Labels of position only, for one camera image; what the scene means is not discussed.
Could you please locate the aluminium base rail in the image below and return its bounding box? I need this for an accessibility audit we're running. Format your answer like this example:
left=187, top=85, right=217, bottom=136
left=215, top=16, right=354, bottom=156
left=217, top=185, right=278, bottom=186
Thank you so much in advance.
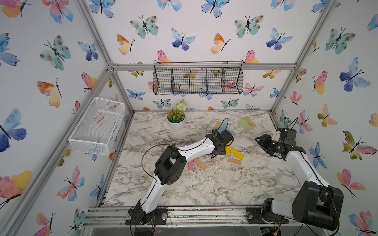
left=85, top=206, right=331, bottom=228

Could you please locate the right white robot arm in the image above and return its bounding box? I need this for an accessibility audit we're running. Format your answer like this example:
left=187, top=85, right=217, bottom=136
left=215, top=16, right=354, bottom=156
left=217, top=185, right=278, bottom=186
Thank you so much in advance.
left=246, top=128, right=344, bottom=236

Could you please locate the pink block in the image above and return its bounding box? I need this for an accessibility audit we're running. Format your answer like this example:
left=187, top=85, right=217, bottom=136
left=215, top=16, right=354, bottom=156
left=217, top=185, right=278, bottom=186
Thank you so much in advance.
left=188, top=161, right=194, bottom=171

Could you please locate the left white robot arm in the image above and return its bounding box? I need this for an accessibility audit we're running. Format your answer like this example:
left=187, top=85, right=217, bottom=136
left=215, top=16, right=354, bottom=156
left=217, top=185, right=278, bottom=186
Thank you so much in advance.
left=126, top=129, right=234, bottom=225

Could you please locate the white pot with plant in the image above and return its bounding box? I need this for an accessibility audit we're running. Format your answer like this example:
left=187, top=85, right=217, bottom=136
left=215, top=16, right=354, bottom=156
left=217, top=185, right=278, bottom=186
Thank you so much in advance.
left=167, top=99, right=188, bottom=132

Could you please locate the black wire wall basket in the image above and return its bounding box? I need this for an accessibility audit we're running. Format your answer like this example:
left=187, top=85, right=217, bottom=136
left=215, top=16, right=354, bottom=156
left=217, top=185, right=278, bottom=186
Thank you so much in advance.
left=150, top=61, right=244, bottom=95

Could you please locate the yellow block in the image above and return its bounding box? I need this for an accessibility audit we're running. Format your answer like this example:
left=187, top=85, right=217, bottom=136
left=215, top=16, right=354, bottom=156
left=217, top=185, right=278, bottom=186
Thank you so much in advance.
left=225, top=142, right=232, bottom=155
left=230, top=149, right=245, bottom=161

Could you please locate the white mesh wall basket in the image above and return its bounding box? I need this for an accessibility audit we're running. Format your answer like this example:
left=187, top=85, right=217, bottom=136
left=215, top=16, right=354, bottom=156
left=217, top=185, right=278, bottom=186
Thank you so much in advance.
left=69, top=97, right=125, bottom=155

